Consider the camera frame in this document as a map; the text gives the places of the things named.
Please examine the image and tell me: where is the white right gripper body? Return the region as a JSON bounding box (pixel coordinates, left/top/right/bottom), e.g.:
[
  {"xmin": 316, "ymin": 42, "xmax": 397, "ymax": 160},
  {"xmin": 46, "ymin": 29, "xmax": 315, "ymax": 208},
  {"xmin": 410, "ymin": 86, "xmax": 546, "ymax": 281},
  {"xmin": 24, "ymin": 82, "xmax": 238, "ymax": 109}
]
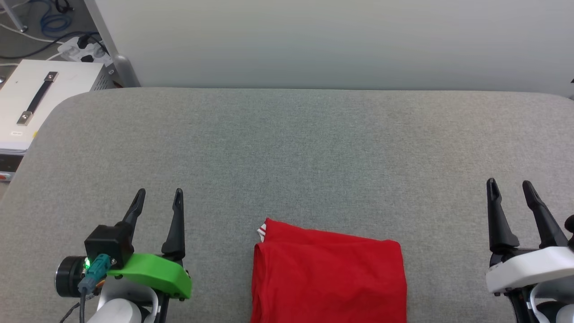
[{"xmin": 486, "ymin": 246, "xmax": 574, "ymax": 297}]

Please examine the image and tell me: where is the grey metal furniture leg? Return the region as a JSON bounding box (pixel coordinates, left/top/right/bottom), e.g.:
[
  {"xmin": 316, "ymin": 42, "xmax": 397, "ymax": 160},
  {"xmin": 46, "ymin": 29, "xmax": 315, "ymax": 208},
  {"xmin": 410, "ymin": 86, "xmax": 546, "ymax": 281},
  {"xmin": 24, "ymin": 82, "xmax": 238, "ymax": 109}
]
[{"xmin": 4, "ymin": 0, "xmax": 28, "ymax": 33}]

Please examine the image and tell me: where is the black strap case handle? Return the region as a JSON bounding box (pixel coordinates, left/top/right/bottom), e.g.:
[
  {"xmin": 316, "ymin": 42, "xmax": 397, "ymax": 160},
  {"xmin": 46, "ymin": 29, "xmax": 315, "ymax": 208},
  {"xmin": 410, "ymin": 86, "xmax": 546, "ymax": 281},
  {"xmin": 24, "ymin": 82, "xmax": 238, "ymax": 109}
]
[{"xmin": 17, "ymin": 71, "xmax": 59, "ymax": 126}]

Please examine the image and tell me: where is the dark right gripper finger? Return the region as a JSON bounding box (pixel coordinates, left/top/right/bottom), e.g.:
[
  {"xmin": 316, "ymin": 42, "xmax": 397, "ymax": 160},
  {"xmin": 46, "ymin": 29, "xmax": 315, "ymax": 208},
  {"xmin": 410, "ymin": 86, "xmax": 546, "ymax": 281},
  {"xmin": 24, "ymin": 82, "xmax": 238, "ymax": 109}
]
[
  {"xmin": 522, "ymin": 180, "xmax": 570, "ymax": 249},
  {"xmin": 486, "ymin": 178, "xmax": 521, "ymax": 254}
]

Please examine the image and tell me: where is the grey metal partition foot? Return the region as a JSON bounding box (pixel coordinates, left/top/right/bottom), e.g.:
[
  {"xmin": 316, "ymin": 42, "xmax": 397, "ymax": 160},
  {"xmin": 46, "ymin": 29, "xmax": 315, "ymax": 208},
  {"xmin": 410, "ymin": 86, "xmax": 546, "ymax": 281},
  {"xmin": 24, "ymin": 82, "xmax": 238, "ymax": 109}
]
[{"xmin": 109, "ymin": 54, "xmax": 141, "ymax": 88}]

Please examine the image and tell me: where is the red T-shirt with white trim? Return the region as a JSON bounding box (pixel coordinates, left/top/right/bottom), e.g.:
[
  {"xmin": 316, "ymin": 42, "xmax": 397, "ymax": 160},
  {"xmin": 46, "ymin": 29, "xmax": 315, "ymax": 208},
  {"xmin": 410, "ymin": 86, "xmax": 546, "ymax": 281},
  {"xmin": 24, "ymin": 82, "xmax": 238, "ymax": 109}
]
[{"xmin": 250, "ymin": 218, "xmax": 408, "ymax": 323}]

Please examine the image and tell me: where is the black floor cable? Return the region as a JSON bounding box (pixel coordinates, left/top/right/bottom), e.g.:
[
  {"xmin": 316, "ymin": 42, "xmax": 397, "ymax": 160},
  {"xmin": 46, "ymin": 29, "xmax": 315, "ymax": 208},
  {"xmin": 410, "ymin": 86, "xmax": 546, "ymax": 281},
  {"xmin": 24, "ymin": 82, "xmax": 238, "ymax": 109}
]
[{"xmin": 0, "ymin": 31, "xmax": 106, "ymax": 60}]

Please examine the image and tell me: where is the white partition panel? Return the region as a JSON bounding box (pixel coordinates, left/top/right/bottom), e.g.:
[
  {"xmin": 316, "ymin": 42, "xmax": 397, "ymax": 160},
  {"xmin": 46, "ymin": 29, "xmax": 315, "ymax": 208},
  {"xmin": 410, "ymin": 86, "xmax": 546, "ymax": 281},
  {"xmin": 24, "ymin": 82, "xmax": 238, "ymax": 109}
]
[{"xmin": 84, "ymin": 0, "xmax": 574, "ymax": 95}]

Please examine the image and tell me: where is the black cable with teal plug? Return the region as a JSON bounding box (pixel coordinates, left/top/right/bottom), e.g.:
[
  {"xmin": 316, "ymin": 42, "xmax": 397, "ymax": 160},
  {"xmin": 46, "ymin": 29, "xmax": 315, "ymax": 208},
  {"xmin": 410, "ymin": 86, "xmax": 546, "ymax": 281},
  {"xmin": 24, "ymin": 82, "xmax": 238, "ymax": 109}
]
[{"xmin": 61, "ymin": 253, "xmax": 113, "ymax": 323}]

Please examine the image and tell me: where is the white power strip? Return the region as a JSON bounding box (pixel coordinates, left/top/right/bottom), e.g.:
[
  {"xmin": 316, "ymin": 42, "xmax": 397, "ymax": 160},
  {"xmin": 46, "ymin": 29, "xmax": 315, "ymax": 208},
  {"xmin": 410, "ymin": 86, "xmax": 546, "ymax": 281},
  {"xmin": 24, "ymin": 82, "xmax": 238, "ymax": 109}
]
[{"xmin": 58, "ymin": 36, "xmax": 113, "ymax": 66}]

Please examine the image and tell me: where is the white metal equipment case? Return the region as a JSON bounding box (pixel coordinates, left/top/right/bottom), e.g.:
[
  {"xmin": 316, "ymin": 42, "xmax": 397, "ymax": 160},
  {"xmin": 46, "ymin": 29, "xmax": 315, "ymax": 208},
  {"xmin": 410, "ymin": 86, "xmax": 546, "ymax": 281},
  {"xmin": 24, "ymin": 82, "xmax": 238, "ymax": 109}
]
[{"xmin": 0, "ymin": 59, "xmax": 115, "ymax": 181}]

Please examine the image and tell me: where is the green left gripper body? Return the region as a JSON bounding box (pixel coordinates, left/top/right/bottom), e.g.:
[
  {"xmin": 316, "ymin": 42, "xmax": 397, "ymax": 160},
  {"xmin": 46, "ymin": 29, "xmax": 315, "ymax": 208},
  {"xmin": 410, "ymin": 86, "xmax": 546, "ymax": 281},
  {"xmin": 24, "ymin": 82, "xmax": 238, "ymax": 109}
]
[{"xmin": 107, "ymin": 253, "xmax": 193, "ymax": 301}]

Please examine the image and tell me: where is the white floor cable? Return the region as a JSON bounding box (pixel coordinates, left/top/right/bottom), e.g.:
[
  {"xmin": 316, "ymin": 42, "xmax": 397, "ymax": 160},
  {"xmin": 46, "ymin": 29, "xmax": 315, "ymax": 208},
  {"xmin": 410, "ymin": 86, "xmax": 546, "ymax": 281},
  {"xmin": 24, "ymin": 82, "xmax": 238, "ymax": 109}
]
[{"xmin": 0, "ymin": 22, "xmax": 68, "ymax": 61}]

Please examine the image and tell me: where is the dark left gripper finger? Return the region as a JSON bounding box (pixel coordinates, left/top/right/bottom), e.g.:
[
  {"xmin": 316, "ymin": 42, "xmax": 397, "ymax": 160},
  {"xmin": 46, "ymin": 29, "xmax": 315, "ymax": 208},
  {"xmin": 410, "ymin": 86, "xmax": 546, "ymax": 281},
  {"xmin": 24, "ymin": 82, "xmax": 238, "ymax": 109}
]
[
  {"xmin": 122, "ymin": 188, "xmax": 147, "ymax": 254},
  {"xmin": 161, "ymin": 188, "xmax": 186, "ymax": 262}
]

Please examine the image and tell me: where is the blue coiled cable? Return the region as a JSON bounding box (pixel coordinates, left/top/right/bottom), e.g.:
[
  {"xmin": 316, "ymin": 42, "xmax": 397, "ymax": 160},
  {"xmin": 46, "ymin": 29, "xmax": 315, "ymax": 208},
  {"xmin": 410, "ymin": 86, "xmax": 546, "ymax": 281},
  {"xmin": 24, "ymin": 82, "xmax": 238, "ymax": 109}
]
[{"xmin": 39, "ymin": 0, "xmax": 75, "ymax": 37}]

